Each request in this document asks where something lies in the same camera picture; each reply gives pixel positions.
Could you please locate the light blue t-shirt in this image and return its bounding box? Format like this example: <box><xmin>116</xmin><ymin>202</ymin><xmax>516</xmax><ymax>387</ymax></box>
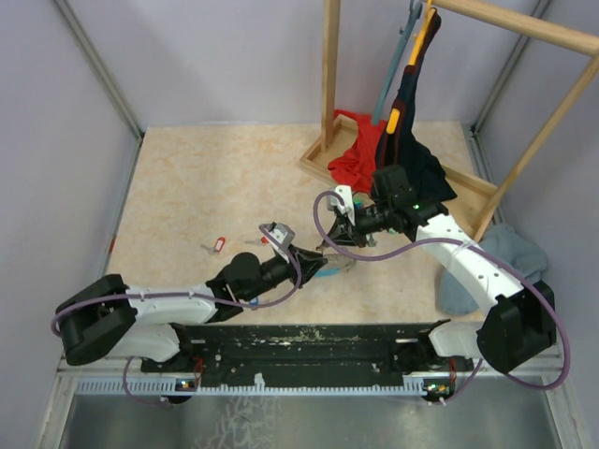
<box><xmin>437</xmin><ymin>224</ymin><xmax>548</xmax><ymax>316</ymax></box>

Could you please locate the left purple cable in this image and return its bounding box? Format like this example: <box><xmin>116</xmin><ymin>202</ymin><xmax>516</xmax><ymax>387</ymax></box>
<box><xmin>50</xmin><ymin>223</ymin><xmax>303</xmax><ymax>409</ymax></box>

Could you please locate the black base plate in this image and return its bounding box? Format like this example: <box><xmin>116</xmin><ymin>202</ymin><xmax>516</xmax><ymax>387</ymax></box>
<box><xmin>141</xmin><ymin>324</ymin><xmax>474</xmax><ymax>388</ymax></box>

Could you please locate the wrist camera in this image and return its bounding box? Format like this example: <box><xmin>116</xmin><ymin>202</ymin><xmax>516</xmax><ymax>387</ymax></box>
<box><xmin>268</xmin><ymin>223</ymin><xmax>296</xmax><ymax>249</ymax></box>
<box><xmin>327</xmin><ymin>184</ymin><xmax>355</xmax><ymax>225</ymax></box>

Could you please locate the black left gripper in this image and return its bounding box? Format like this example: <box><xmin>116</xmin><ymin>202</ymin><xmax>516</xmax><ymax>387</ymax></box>
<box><xmin>243</xmin><ymin>244</ymin><xmax>329</xmax><ymax>302</ymax></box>

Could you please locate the wooden clothes rack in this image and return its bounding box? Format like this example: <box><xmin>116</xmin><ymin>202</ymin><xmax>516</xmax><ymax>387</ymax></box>
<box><xmin>299</xmin><ymin>0</ymin><xmax>599</xmax><ymax>245</ymax></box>

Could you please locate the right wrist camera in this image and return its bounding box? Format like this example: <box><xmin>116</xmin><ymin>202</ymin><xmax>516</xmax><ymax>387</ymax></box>
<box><xmin>327</xmin><ymin>184</ymin><xmax>355</xmax><ymax>225</ymax></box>

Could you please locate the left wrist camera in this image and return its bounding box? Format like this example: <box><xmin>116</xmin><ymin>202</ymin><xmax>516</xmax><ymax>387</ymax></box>
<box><xmin>268</xmin><ymin>223</ymin><xmax>296</xmax><ymax>249</ymax></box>

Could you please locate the grey-blue hanger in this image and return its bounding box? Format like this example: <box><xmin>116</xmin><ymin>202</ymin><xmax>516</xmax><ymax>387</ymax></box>
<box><xmin>371</xmin><ymin>1</ymin><xmax>423</xmax><ymax>125</ymax></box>

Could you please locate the red t-shirt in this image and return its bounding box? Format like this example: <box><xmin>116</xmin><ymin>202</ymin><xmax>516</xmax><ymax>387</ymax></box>
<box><xmin>328</xmin><ymin>109</ymin><xmax>387</xmax><ymax>194</ymax></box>

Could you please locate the white cable duct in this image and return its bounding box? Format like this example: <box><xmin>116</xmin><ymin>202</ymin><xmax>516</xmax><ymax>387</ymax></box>
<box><xmin>74</xmin><ymin>373</ymin><xmax>469</xmax><ymax>395</ymax></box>

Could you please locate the large keyring with blue grip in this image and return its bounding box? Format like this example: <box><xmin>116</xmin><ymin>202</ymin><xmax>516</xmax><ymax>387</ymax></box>
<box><xmin>314</xmin><ymin>236</ymin><xmax>378</xmax><ymax>278</ymax></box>

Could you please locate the purple cable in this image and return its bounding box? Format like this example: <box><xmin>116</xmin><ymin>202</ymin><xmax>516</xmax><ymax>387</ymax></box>
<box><xmin>312</xmin><ymin>190</ymin><xmax>572</xmax><ymax>405</ymax></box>
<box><xmin>50</xmin><ymin>223</ymin><xmax>303</xmax><ymax>409</ymax></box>

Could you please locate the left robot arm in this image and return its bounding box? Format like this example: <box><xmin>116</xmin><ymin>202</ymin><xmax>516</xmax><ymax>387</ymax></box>
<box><xmin>51</xmin><ymin>246</ymin><xmax>328</xmax><ymax>371</ymax></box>

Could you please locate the navy jersey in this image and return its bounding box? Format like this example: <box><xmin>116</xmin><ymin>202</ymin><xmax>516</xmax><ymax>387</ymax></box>
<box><xmin>375</xmin><ymin>8</ymin><xmax>458</xmax><ymax>202</ymax></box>

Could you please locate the red tag key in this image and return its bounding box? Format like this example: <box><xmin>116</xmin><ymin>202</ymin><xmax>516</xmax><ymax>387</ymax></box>
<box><xmin>201</xmin><ymin>237</ymin><xmax>226</xmax><ymax>254</ymax></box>
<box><xmin>244</xmin><ymin>237</ymin><xmax>269</xmax><ymax>245</ymax></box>

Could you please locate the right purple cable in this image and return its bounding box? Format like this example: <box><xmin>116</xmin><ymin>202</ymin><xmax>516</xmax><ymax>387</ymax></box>
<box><xmin>312</xmin><ymin>190</ymin><xmax>572</xmax><ymax>405</ymax></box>

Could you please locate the yellow hanger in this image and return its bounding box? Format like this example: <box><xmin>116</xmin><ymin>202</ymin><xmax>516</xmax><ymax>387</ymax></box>
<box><xmin>386</xmin><ymin>0</ymin><xmax>435</xmax><ymax>134</ymax></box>

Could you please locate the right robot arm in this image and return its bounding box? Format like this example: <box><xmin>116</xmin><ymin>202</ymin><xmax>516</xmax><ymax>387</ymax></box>
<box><xmin>321</xmin><ymin>166</ymin><xmax>557</xmax><ymax>374</ymax></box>

